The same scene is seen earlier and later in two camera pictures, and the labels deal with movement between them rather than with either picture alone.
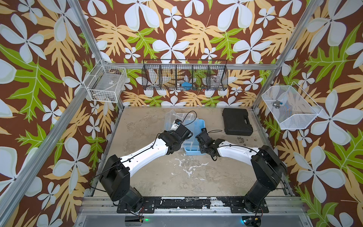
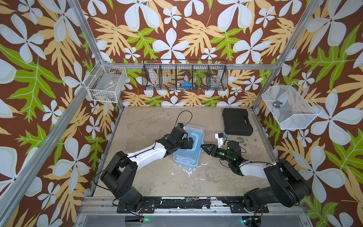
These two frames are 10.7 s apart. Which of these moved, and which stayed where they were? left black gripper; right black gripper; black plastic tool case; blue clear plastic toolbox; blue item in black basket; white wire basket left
Moved: right black gripper; blue clear plastic toolbox
Stayed: black plastic tool case; left black gripper; white wire basket left; blue item in black basket
